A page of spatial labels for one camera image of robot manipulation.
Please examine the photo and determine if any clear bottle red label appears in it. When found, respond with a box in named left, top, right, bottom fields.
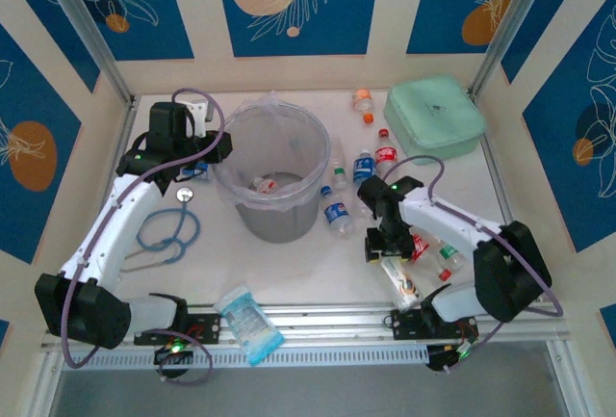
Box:
left=408, top=232, right=434, bottom=265

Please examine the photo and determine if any white orange label bottle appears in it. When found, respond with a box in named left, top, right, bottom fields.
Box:
left=379, top=256, right=425, bottom=313

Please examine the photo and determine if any blue label bottle white cap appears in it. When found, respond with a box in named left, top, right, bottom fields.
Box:
left=352, top=147, right=378, bottom=219

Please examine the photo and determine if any Coca-Cola bottle red cap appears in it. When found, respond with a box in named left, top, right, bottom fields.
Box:
left=373, top=128, right=398, bottom=178

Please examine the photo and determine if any green label bottle red cap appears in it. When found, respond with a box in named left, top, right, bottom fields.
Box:
left=434, top=242, right=464, bottom=283

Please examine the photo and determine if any Pepsi bottle blue cap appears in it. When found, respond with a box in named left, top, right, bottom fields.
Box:
left=320, top=185, right=357, bottom=240

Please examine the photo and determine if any clear bottle green band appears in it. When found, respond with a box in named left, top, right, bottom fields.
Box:
left=330, top=136, right=350, bottom=192

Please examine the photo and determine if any grey trash bin with liner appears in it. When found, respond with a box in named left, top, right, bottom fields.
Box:
left=211, top=106, right=333, bottom=245

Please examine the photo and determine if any orange label plastic bottle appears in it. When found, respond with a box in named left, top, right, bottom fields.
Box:
left=350, top=88, right=377, bottom=125

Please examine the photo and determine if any clear plastic bin liner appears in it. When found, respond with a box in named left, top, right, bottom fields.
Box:
left=211, top=91, right=346, bottom=210

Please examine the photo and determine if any small blue white box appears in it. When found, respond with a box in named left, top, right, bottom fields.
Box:
left=182, top=162, right=212, bottom=183

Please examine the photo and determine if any blue stethoscope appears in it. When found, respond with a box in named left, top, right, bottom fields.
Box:
left=119, top=187, right=202, bottom=274

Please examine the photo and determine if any crushed clear bottle red print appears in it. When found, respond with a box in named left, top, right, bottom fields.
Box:
left=250, top=174, right=281, bottom=195

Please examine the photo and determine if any mint green zip case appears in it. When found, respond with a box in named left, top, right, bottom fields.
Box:
left=383, top=74, right=487, bottom=167

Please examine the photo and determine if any black right controller board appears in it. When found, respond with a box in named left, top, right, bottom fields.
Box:
left=425, top=342, right=477, bottom=373

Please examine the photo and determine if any black controller board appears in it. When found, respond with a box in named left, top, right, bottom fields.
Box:
left=152, top=343, right=194, bottom=366
left=425, top=342, right=477, bottom=373

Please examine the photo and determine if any blue wet wipes packet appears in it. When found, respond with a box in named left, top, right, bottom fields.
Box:
left=213, top=283, right=285, bottom=368

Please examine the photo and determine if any black left controller board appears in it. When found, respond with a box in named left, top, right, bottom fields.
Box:
left=152, top=343, right=194, bottom=366

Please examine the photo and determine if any aluminium table side rail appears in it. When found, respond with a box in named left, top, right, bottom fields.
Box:
left=113, top=97, right=141, bottom=182
left=478, top=137, right=545, bottom=302

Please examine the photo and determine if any aluminium front rail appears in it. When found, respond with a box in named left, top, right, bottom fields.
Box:
left=40, top=300, right=572, bottom=344

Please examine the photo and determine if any white slotted cable duct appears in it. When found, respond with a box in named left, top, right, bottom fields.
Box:
left=71, top=343, right=429, bottom=371

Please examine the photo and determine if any aluminium frame post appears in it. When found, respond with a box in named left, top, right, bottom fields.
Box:
left=467, top=0, right=562, bottom=96
left=36, top=0, right=137, bottom=106

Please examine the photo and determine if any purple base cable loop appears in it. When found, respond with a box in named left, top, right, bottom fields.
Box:
left=157, top=329, right=214, bottom=386

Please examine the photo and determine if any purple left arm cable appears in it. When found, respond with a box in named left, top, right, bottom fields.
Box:
left=61, top=88, right=227, bottom=370

